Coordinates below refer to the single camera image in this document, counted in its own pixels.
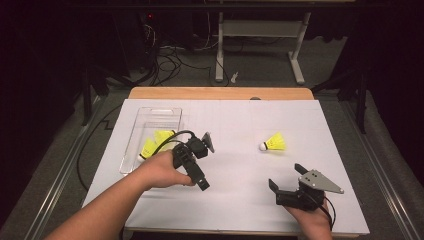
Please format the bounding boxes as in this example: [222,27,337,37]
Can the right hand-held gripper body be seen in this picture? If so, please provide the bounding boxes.
[275,169,345,212]

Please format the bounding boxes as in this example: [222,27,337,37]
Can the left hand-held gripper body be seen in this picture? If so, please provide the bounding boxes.
[171,131,216,188]

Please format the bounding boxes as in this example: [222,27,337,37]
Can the yellow shuttlecock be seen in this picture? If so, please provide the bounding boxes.
[153,129,177,146]
[137,137,160,163]
[258,131,287,152]

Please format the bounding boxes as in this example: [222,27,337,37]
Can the clear plastic container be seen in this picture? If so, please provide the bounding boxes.
[119,106,184,176]

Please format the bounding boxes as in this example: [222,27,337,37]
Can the person's right hand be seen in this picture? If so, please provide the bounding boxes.
[284,201,334,232]

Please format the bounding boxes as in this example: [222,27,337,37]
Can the person's left hand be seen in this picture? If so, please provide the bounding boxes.
[133,149,196,192]

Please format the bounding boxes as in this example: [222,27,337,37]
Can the white board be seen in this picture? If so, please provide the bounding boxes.
[82,98,370,236]

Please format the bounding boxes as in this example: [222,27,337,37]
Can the wooden table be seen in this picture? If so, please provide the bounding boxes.
[106,86,361,239]

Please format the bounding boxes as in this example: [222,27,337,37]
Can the black metal stand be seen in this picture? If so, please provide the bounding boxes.
[311,63,369,134]
[79,63,134,126]

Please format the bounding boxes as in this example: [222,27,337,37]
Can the black device with red light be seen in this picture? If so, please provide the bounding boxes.
[142,11,157,38]

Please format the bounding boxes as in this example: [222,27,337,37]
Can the left hand-held gripper black cable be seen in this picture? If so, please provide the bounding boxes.
[76,103,197,240]

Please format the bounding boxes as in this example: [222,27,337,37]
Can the hand-held gripper black cable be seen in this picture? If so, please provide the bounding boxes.
[76,103,197,240]
[314,194,337,231]

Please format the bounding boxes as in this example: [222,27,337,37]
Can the right hand-held gripper black cable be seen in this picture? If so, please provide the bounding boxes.
[314,194,337,231]

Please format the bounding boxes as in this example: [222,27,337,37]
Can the metal floor rail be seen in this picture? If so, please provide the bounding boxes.
[24,96,108,240]
[338,99,416,240]

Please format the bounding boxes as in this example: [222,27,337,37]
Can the bundle of floor cables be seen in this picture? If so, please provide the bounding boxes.
[143,23,231,88]

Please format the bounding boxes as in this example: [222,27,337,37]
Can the white metal desk frame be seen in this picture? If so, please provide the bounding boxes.
[214,11,313,86]

